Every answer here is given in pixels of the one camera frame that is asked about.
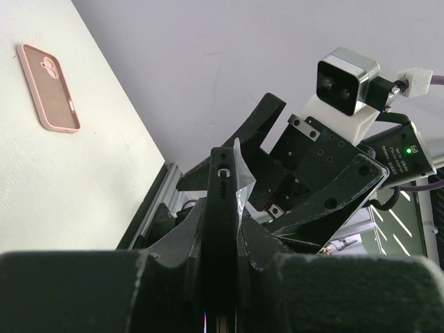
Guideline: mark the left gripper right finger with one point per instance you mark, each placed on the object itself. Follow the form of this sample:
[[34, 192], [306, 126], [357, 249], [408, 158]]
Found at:
[[288, 292]]

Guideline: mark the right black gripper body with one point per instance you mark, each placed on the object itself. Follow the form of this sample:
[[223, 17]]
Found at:
[[312, 183]]

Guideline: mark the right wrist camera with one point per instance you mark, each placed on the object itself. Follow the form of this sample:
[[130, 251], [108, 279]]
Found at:
[[342, 85]]

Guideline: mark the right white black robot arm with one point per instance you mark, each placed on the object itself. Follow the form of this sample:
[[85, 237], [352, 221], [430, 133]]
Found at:
[[400, 149]]

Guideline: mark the black phone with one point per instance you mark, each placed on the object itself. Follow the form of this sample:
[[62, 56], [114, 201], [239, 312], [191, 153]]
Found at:
[[219, 242]]

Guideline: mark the pink phone case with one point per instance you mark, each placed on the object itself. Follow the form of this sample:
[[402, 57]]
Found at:
[[49, 90]]

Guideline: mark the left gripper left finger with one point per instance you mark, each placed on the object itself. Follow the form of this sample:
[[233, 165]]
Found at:
[[152, 290]]

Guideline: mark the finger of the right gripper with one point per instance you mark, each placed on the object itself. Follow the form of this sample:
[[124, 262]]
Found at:
[[251, 134]]

